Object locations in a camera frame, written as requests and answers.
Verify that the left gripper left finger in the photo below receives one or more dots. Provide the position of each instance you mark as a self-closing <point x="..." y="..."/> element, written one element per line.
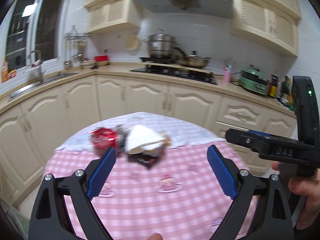
<point x="50" y="218"/>

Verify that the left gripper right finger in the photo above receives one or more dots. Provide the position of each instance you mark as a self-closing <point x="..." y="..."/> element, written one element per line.
<point x="272" y="216"/>

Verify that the red cola can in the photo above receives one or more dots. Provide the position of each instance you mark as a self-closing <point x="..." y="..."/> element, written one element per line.
<point x="102" y="138"/>

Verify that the dark snack wrapper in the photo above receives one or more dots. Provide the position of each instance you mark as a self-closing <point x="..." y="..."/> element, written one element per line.
<point x="143" y="159"/>

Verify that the white paper cup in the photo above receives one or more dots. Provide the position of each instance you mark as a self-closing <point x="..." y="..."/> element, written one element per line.
<point x="142" y="139"/>

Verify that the cream kitchen cabinets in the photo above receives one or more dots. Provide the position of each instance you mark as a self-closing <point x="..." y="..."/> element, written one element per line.
<point x="35" y="123"/>

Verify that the kitchen window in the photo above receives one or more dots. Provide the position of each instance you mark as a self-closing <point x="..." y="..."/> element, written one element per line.
<point x="33" y="32"/>

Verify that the person's right hand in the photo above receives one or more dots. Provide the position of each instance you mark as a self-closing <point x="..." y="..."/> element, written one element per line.
<point x="309" y="188"/>

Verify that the green electric cooker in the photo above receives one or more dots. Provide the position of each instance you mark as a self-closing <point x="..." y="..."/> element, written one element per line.
<point x="254" y="81"/>

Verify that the pink checkered tablecloth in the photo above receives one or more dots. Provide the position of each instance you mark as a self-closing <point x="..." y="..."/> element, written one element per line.
<point x="179" y="197"/>

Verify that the steel wok pan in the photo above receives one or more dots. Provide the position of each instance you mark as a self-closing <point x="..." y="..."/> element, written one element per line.
<point x="194" y="60"/>

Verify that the steel sink faucet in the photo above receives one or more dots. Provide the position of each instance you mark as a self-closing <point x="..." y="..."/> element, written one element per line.
<point x="36" y="73"/>

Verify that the red container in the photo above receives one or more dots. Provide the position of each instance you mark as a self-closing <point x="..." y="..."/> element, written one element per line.
<point x="101" y="60"/>

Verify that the steel stock pot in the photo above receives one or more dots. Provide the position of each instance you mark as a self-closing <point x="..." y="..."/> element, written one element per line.
<point x="161" y="45"/>

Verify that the utensil hanging rack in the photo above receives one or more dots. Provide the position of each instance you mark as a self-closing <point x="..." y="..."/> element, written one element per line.
<point x="76" y="44"/>

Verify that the range hood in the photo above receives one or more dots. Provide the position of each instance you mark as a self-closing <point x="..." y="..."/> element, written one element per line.
<point x="218" y="8"/>

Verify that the cream upper wall cabinet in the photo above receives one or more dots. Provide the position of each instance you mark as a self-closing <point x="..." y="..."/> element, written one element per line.
<point x="110" y="15"/>

